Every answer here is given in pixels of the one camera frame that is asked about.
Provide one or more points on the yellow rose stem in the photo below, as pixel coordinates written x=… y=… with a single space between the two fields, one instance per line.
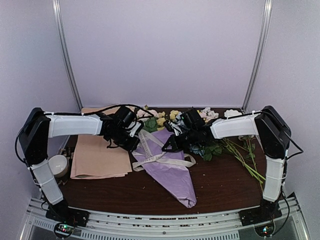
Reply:
x=162 y=117

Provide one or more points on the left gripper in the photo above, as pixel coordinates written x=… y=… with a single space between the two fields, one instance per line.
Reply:
x=132 y=146

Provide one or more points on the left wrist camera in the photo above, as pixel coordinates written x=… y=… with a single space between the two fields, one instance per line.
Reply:
x=134 y=128

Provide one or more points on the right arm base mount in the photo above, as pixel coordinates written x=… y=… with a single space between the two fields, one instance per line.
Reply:
x=262 y=221

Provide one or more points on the blue hydrangea flower stem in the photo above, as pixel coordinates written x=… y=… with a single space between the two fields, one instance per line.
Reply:
x=197 y=149

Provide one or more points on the left aluminium frame post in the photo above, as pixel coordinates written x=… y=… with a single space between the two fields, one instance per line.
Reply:
x=65 y=53

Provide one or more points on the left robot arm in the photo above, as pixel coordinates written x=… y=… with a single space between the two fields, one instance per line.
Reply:
x=34 y=140

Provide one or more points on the front aluminium rail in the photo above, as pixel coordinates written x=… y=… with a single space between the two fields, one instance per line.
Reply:
x=225 y=225

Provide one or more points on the beige ribbon strip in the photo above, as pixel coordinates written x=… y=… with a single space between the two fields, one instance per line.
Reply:
x=159 y=158

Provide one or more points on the small yellow flower spray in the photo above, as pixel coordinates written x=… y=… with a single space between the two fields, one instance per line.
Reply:
x=232 y=155

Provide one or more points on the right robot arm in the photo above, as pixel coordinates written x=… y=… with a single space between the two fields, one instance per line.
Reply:
x=260 y=140

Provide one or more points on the aluminium frame post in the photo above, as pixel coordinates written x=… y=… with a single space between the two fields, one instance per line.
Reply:
x=65 y=53
x=264 y=30

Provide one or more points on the white fluted dish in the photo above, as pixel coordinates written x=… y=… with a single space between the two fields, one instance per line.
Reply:
x=232 y=113

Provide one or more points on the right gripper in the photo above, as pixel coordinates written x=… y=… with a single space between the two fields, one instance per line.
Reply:
x=175 y=147

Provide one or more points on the right aluminium frame post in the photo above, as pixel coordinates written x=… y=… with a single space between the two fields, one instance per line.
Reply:
x=264 y=30

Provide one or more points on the purple pink wrapping paper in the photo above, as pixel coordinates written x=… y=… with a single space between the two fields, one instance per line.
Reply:
x=176 y=179

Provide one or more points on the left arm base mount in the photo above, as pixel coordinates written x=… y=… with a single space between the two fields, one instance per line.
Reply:
x=66 y=225

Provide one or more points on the beige wrapping paper stack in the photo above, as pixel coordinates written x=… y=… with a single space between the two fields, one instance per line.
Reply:
x=92 y=160

